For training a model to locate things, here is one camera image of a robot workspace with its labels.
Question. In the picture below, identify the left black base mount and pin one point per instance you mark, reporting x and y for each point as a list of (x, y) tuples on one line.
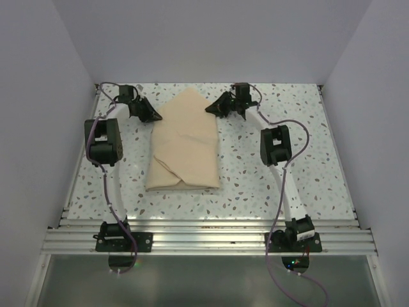
[(144, 241)]

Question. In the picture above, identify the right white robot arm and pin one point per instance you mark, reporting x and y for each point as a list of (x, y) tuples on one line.
[(276, 153)]

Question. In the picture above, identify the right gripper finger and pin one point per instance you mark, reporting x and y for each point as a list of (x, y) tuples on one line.
[(219, 113), (222, 103)]

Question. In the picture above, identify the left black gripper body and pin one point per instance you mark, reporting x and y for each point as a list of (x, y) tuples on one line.
[(141, 109)]

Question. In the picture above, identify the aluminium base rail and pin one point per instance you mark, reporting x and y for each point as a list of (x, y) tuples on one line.
[(209, 237)]

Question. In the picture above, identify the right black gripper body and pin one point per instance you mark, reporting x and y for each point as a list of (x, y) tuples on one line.
[(234, 102)]

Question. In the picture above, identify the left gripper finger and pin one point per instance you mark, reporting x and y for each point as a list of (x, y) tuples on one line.
[(151, 119), (147, 109)]

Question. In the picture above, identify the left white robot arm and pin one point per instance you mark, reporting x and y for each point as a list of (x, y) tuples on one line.
[(104, 149)]

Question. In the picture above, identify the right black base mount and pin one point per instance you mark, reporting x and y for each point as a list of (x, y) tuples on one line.
[(279, 243)]

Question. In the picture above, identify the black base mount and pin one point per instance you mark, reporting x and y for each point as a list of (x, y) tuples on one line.
[(279, 243), (144, 241)]

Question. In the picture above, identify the beige cloth drape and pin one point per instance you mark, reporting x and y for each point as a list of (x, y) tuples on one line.
[(184, 146)]

